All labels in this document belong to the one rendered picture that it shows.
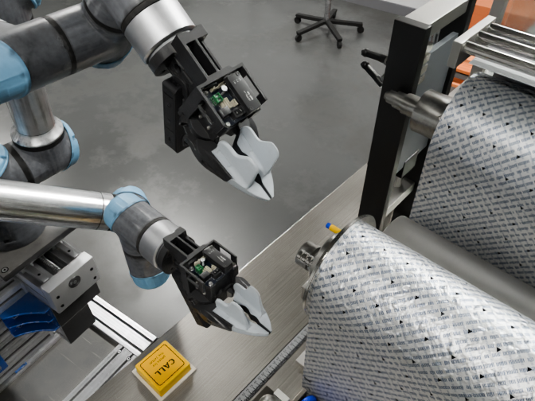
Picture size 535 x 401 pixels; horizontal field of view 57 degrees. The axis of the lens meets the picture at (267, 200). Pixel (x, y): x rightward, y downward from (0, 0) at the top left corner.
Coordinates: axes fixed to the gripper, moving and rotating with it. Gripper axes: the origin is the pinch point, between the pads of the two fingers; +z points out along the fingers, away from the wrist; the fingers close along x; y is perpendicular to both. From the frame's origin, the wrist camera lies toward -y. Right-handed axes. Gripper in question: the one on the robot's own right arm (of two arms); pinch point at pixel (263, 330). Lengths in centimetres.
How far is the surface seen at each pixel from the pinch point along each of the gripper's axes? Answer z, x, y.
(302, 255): 3.3, 3.5, 16.8
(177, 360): -14.1, -7.1, -16.7
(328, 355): 11.3, -0.2, 6.9
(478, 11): -84, 303, -67
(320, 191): -77, 129, -107
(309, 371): 8.8, 0.0, -1.0
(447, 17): -1, 40, 35
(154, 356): -17.8, -9.3, -16.8
